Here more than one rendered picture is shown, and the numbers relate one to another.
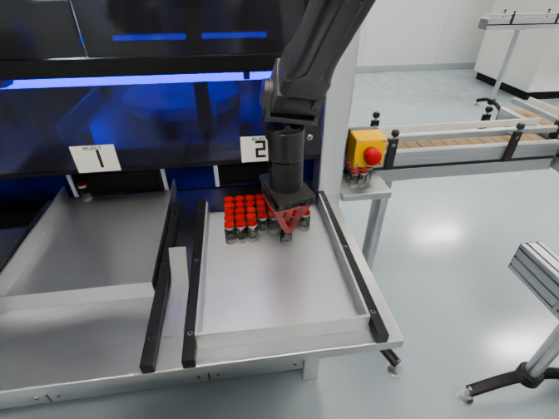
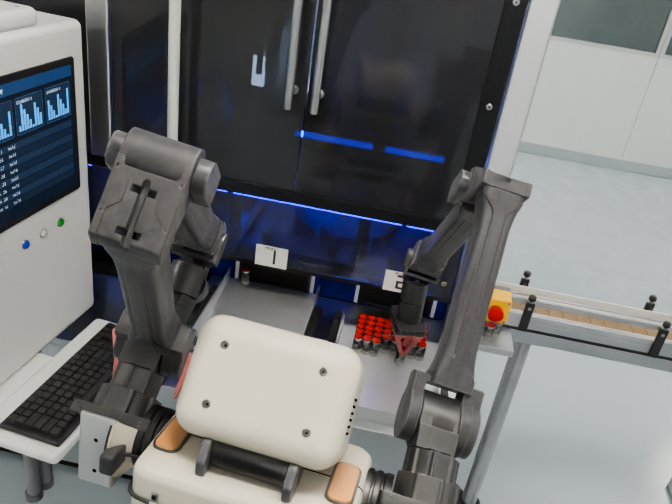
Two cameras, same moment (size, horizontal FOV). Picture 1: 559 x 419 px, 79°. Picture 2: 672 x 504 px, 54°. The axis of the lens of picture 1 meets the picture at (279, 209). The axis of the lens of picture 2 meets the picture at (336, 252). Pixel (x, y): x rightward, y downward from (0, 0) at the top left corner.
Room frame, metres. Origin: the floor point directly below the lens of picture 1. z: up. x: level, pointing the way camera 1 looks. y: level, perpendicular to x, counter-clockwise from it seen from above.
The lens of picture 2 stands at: (-0.78, -0.09, 1.86)
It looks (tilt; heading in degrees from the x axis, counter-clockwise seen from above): 28 degrees down; 12
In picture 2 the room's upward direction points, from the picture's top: 9 degrees clockwise
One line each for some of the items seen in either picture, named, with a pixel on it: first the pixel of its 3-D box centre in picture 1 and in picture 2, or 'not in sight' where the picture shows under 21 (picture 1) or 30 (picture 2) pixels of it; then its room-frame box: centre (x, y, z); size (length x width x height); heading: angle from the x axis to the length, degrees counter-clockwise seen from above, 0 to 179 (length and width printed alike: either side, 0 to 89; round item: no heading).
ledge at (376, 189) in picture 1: (358, 182); (487, 334); (0.78, -0.21, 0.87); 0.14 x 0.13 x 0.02; 8
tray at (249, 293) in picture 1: (272, 254); (385, 368); (0.47, 0.01, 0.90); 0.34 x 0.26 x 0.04; 7
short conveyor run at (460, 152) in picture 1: (438, 143); (586, 319); (0.91, -0.47, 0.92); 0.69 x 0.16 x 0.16; 98
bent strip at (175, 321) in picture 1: (175, 288); not in sight; (0.37, 0.17, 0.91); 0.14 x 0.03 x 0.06; 7
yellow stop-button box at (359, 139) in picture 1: (364, 146); (494, 303); (0.73, -0.20, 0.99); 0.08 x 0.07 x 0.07; 8
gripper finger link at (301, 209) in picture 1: (285, 209); (404, 335); (0.49, -0.01, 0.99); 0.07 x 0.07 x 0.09; 22
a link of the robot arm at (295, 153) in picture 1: (284, 140); (414, 287); (0.50, -0.01, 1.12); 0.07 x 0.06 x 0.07; 9
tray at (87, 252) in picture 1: (101, 232); (258, 314); (0.53, 0.37, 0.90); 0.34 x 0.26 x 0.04; 8
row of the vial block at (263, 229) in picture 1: (268, 223); (389, 344); (0.56, 0.02, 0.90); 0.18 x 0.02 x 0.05; 97
